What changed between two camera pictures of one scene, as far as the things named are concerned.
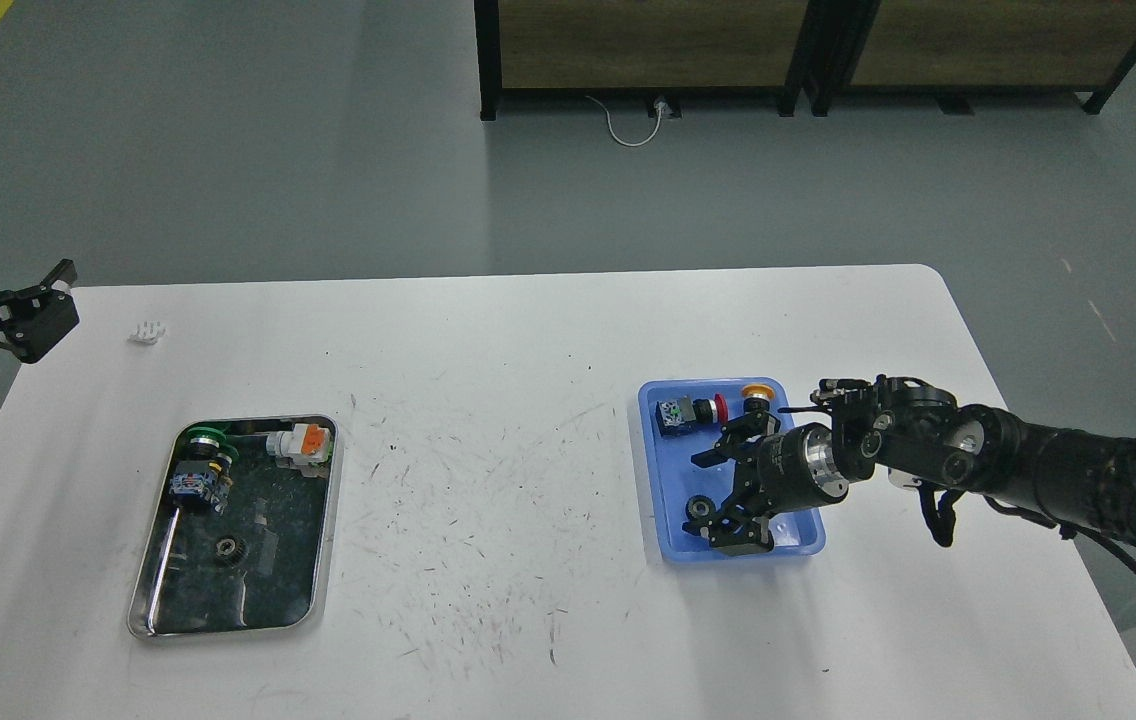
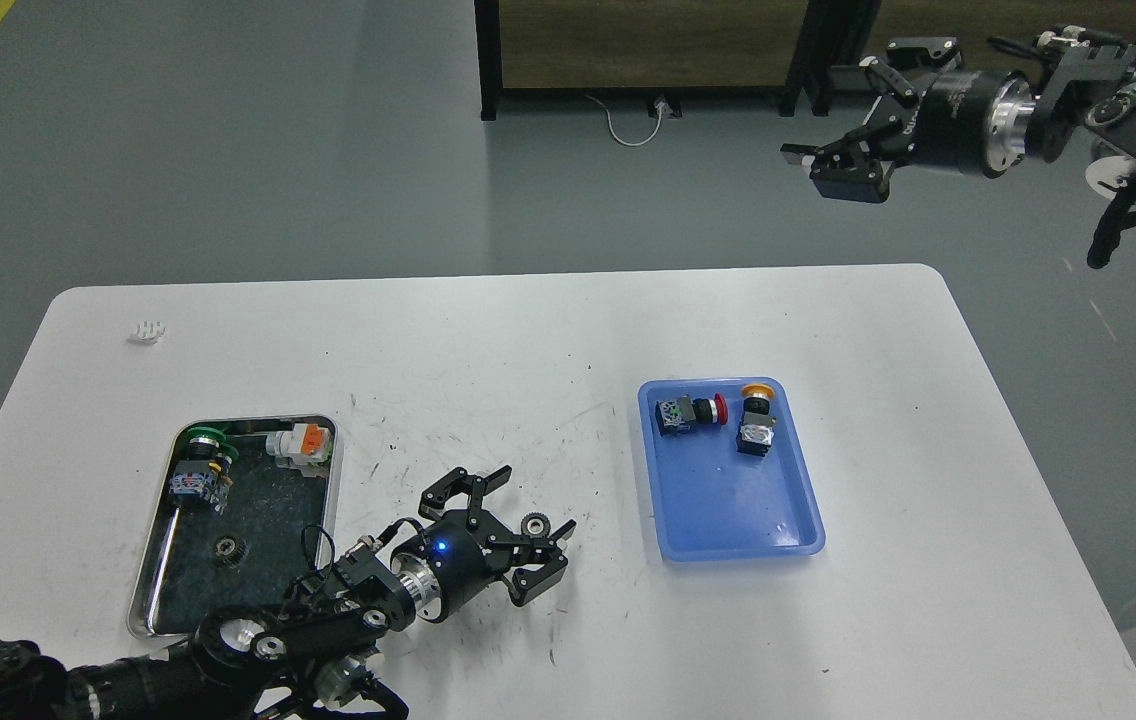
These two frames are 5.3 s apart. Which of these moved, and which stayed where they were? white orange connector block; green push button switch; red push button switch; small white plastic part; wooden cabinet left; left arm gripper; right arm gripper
Moved: left arm gripper; right arm gripper
Stayed: wooden cabinet left; red push button switch; white orange connector block; green push button switch; small white plastic part
